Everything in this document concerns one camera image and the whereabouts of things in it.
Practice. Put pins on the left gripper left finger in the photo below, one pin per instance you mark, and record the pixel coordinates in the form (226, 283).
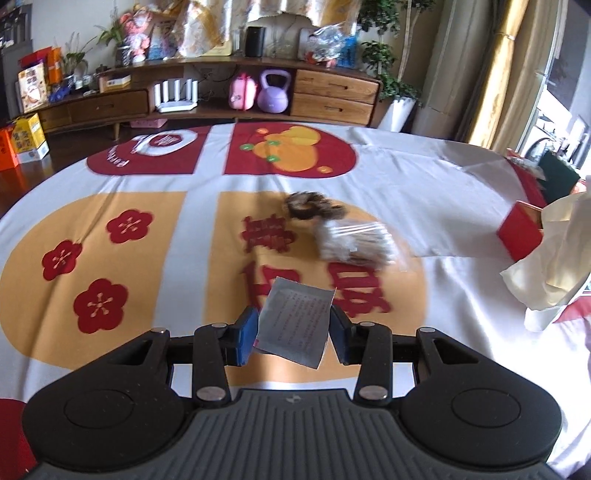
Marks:
(216, 346)

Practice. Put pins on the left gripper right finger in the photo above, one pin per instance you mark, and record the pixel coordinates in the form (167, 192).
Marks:
(369, 345)

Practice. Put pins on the grey printed paper packet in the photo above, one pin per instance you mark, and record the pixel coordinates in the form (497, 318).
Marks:
(294, 322)

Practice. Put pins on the cotton swabs plastic bag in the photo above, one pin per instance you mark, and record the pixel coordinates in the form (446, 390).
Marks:
(360, 243)

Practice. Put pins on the brown leopard scrunchie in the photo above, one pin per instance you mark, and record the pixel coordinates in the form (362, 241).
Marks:
(307, 205)

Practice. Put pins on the printed festive tablecloth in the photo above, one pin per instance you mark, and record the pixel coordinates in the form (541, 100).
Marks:
(102, 241)

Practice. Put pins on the red gift box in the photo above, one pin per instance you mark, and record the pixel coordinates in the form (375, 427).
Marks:
(521, 232)

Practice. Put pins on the crumpled cream paper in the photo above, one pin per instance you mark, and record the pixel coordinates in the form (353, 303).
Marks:
(556, 273)

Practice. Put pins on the white wifi router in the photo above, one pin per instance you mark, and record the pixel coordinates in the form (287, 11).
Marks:
(175, 95)

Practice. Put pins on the purple kettlebell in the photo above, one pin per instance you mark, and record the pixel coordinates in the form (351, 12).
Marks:
(273, 99)

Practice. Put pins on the wooden TV console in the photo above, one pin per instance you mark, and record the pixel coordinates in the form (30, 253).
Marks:
(316, 94)

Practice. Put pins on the orange gift bag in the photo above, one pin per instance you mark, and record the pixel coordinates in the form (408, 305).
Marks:
(8, 157)

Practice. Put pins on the yellow cardboard box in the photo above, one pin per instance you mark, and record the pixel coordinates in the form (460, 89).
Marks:
(28, 139)

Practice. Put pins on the white planter with tree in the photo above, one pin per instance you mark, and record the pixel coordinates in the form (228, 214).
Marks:
(387, 57)

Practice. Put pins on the clear plastic bag of items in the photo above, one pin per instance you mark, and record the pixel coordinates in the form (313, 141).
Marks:
(329, 47)

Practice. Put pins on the black smart speaker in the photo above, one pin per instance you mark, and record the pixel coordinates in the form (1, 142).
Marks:
(254, 41)

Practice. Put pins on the snack box on console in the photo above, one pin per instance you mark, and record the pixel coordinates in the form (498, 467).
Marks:
(32, 87)

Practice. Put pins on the small potted green plant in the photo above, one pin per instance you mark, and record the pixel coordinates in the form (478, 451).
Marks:
(115, 33)

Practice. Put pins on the yellow window curtain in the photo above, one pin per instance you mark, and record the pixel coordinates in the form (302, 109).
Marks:
(526, 39)

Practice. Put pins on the pink plush doll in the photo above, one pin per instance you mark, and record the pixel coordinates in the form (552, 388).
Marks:
(135, 26)

